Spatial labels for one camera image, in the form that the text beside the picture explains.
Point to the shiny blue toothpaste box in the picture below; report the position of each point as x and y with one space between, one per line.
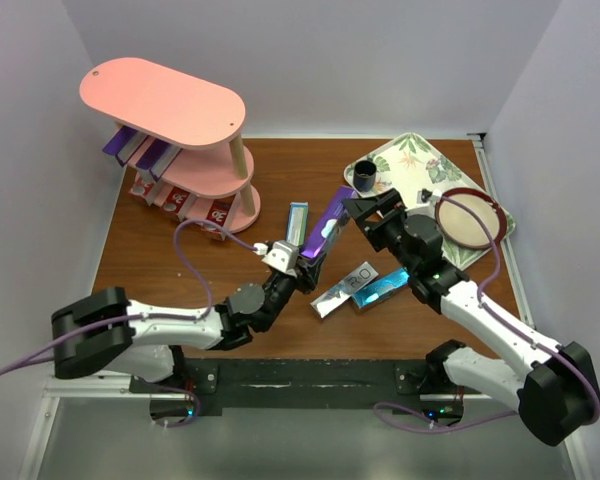
380 290

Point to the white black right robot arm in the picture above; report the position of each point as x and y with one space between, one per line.
551 387

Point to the blue green toothpaste box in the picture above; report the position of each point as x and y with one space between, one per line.
297 222

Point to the aluminium frame rail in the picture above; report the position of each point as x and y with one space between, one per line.
478 141

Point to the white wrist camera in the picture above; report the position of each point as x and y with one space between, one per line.
280 256
429 197

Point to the red silver toothpaste box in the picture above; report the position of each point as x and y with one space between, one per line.
178 203

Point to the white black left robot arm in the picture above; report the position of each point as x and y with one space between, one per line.
107 331

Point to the black front base bar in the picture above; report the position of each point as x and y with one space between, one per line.
222 384

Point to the floral leaf print tray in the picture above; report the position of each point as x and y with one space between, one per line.
410 163

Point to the pink three tier shelf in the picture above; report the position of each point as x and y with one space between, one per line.
200 117

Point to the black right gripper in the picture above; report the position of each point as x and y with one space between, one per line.
386 204

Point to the red 3D toothpaste box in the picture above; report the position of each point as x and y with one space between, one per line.
221 213

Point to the purple toothpaste box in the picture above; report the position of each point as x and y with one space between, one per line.
124 144
156 160

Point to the red rimmed beige plate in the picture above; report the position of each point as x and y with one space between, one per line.
469 218

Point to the silver R&O sensitive toothpaste box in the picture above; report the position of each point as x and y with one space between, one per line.
330 224

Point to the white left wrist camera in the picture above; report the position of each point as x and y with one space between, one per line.
280 256

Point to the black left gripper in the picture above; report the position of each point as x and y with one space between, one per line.
308 279

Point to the red toothpaste box behind shelf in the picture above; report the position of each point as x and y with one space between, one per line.
142 191

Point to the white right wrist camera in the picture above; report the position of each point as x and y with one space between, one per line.
429 197

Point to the dark blue mug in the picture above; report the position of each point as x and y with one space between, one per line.
364 176

